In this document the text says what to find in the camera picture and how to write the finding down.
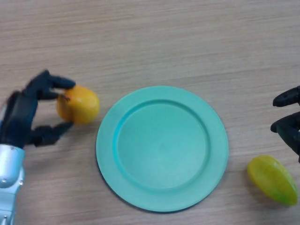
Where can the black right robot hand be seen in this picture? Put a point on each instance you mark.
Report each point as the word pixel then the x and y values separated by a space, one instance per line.
pixel 288 134

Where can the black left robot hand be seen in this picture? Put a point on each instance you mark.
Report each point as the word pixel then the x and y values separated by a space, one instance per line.
pixel 18 117

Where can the yellow orange pear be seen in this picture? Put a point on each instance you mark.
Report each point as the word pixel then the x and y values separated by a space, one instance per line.
pixel 82 105

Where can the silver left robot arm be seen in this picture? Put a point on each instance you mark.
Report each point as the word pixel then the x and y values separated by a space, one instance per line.
pixel 10 168

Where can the round teal green plate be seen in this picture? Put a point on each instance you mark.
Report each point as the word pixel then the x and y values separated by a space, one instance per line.
pixel 164 150

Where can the yellow green starfruit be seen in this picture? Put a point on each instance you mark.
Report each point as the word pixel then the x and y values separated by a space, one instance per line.
pixel 272 180

